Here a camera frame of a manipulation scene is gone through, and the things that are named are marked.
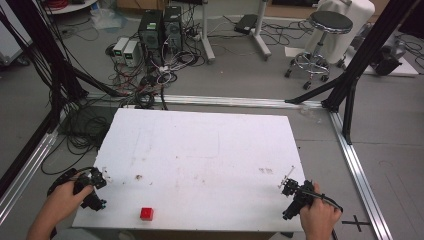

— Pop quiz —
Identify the person's left hand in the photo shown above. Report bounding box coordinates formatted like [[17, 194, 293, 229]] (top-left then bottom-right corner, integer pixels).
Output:
[[42, 172, 95, 231]]

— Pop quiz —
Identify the black frame post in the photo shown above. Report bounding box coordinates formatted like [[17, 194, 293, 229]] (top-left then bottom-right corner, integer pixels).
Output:
[[321, 0, 421, 113], [0, 0, 88, 134]]

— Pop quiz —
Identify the aluminium floor rail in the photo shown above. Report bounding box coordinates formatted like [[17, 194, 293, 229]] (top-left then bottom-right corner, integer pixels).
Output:
[[87, 93, 325, 110], [329, 111, 395, 240], [0, 129, 60, 225]]

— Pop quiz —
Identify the flat black box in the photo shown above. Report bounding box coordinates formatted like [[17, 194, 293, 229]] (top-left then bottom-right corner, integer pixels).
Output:
[[233, 13, 259, 36]]

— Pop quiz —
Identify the white power supply unit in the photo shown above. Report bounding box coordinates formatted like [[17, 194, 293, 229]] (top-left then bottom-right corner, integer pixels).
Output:
[[122, 39, 140, 68], [112, 36, 130, 64]]

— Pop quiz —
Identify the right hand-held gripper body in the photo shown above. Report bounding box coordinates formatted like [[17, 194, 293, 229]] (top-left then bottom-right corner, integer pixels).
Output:
[[295, 179, 317, 210]]

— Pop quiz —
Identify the black cable bundle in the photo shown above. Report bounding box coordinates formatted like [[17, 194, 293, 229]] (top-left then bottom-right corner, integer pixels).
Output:
[[40, 105, 114, 176]]

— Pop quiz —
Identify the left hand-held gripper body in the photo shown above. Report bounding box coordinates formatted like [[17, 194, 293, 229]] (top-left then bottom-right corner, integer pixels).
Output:
[[47, 167, 94, 201]]

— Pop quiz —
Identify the thin metal rod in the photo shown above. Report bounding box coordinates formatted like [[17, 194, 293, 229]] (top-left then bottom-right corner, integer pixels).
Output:
[[278, 165, 296, 189]]

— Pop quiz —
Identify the person's right hand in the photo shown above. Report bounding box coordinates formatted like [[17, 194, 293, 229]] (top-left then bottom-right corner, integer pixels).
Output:
[[299, 182, 343, 240]]

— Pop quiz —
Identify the white round table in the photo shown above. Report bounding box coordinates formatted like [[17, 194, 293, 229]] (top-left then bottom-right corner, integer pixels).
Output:
[[45, 0, 99, 16]]

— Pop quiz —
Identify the white stand leg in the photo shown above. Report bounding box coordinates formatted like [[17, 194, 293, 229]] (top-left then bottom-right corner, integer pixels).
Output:
[[199, 0, 216, 65], [251, 0, 273, 62]]

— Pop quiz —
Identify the red cube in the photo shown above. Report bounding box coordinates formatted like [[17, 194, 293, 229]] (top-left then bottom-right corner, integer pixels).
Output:
[[139, 206, 155, 222]]

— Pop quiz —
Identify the clear plastic bag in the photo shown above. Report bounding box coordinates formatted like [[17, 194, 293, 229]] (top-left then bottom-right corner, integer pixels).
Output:
[[89, 7, 129, 32]]

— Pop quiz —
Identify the tangle of floor cables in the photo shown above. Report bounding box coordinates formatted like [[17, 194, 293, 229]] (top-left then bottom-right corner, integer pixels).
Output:
[[105, 49, 201, 110]]

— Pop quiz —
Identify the white fabric cover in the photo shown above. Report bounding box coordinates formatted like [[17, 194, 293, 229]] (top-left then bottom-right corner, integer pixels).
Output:
[[303, 0, 377, 65]]

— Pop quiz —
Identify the black upright strut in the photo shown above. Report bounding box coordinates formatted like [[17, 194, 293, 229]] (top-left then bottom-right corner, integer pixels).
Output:
[[341, 77, 360, 146]]

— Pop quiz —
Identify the black device on board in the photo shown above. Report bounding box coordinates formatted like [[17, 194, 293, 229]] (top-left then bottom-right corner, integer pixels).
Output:
[[370, 39, 408, 77]]

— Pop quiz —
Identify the slim black computer tower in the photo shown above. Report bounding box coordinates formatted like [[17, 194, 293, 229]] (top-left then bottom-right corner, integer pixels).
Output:
[[163, 5, 184, 52]]

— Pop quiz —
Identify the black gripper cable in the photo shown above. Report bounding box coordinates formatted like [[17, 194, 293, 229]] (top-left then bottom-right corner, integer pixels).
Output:
[[301, 189, 344, 213]]

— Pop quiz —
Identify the black round stool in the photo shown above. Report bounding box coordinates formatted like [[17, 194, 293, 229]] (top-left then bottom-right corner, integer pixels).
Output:
[[284, 10, 354, 91]]

